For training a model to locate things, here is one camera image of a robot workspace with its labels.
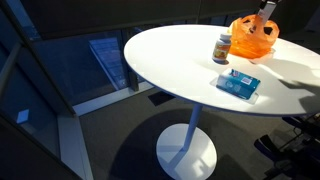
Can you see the orange plastic bag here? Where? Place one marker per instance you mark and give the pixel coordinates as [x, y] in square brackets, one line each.
[248, 45]

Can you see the small white bottle orange label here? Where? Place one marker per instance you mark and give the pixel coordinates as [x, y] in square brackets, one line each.
[221, 49]

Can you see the blue wet wipes pack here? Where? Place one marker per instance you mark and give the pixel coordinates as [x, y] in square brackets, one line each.
[237, 84]

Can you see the dark floor vent panel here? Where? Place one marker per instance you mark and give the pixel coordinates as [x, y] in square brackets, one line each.
[161, 98]

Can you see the dark wheeled equipment base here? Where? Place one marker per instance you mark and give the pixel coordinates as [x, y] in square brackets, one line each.
[293, 146]

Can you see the white round table base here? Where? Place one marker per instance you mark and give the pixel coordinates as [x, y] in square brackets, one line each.
[196, 160]

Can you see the white window sill ledge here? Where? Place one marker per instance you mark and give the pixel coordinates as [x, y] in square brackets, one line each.
[110, 98]

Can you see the white table pedestal leg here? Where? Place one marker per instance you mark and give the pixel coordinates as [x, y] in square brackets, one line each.
[192, 125]

